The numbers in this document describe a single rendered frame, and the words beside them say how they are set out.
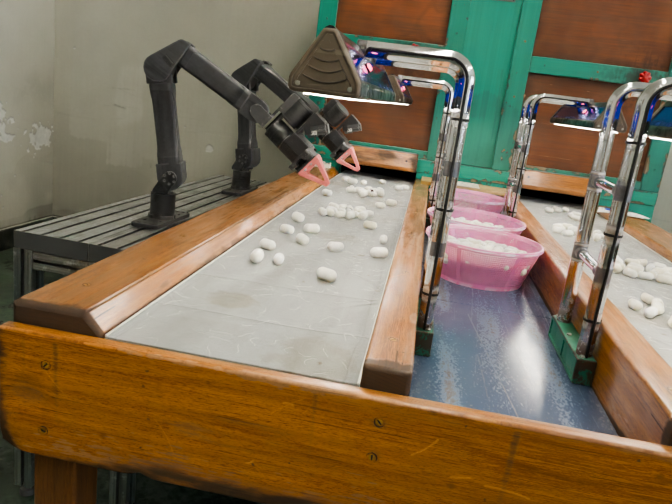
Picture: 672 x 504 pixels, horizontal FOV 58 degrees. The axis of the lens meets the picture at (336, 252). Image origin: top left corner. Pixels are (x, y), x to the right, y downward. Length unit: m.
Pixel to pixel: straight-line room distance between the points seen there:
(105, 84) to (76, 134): 0.35
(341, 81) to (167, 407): 0.41
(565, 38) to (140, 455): 2.10
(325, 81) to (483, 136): 1.79
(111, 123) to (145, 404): 3.14
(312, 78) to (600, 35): 1.91
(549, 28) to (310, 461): 2.03
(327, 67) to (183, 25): 2.94
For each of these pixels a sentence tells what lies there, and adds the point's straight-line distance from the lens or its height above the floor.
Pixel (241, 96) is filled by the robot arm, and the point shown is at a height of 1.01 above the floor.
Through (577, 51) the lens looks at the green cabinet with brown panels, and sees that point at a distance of 2.50.
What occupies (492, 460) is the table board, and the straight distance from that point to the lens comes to 0.70.
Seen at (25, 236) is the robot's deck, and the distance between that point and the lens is 1.49.
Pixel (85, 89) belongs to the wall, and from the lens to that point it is 3.88.
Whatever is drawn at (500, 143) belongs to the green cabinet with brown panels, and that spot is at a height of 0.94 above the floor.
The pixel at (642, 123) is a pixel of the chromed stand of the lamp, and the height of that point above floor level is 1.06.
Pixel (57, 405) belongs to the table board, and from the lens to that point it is 0.80.
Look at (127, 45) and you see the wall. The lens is 3.75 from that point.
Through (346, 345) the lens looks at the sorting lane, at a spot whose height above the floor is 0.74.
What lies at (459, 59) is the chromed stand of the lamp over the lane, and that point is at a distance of 0.90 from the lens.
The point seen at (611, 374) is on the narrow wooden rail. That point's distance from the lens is 0.93.
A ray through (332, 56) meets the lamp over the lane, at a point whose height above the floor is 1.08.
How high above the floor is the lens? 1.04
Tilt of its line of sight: 14 degrees down
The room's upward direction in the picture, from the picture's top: 7 degrees clockwise
